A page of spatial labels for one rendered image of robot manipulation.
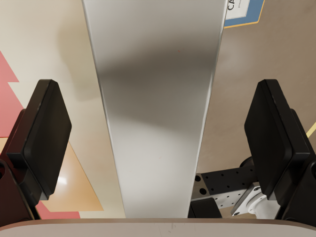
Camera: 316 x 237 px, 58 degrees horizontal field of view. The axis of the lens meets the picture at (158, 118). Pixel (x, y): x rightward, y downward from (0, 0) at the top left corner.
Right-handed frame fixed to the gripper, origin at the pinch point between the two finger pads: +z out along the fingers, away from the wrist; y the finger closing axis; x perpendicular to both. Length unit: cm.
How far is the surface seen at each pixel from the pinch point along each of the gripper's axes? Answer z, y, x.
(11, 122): 2.4, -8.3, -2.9
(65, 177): 2.5, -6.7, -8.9
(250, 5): 37.7, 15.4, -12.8
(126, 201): -1.1, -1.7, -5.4
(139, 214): -1.1, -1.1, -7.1
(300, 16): 162, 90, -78
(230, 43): 149, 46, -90
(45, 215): 2.7, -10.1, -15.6
